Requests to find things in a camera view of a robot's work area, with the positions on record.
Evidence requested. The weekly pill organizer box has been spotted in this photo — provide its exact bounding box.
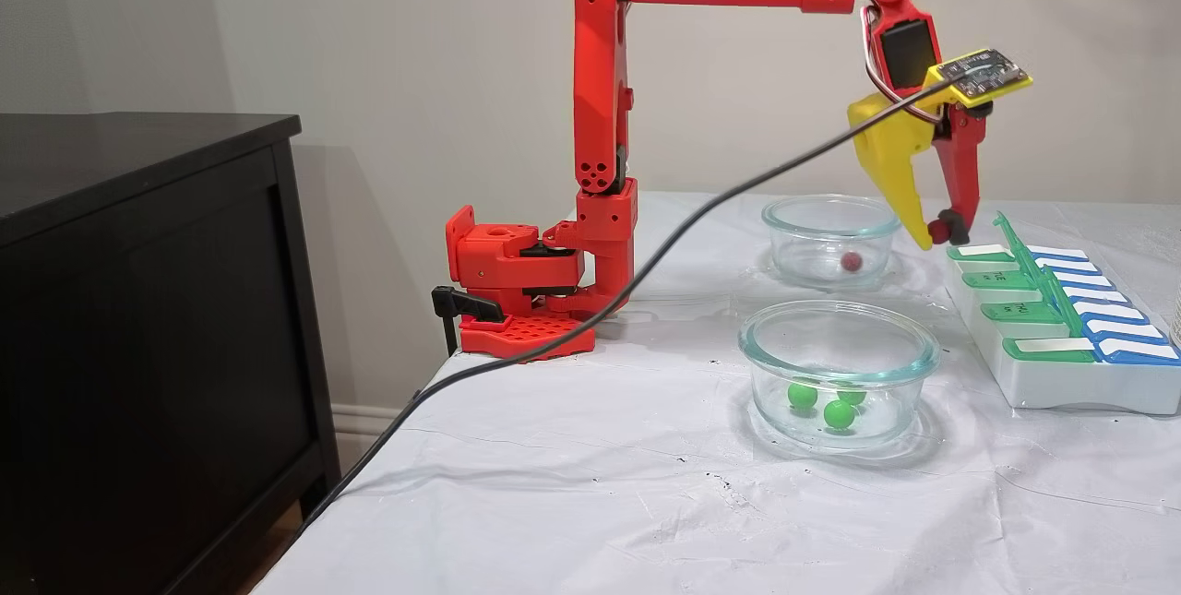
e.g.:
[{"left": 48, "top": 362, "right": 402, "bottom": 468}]
[{"left": 943, "top": 212, "right": 1181, "bottom": 416}]

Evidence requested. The glass bowl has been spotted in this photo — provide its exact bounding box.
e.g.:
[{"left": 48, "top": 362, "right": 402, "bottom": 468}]
[
  {"left": 737, "top": 302, "right": 942, "bottom": 453},
  {"left": 761, "top": 195, "right": 905, "bottom": 292}
]

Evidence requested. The white tablecloth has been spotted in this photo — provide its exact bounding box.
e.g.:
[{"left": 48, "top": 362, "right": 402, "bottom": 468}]
[{"left": 249, "top": 192, "right": 1181, "bottom": 595}]

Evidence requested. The black table clamp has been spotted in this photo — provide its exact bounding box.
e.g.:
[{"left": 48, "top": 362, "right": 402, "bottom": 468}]
[{"left": 431, "top": 286, "right": 506, "bottom": 356}]

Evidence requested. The white baseboard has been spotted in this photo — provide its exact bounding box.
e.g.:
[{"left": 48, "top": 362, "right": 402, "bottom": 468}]
[{"left": 330, "top": 403, "right": 407, "bottom": 476}]

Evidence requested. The black wooden cabinet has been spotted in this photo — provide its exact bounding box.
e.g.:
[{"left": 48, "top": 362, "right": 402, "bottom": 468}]
[{"left": 0, "top": 113, "right": 342, "bottom": 595}]

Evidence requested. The yellow camera mount with board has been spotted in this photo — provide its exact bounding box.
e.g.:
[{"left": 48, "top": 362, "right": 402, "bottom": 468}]
[{"left": 925, "top": 47, "right": 1032, "bottom": 109}]

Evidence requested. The black camera cable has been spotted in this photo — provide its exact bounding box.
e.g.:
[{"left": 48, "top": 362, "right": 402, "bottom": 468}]
[{"left": 300, "top": 78, "right": 965, "bottom": 531}]

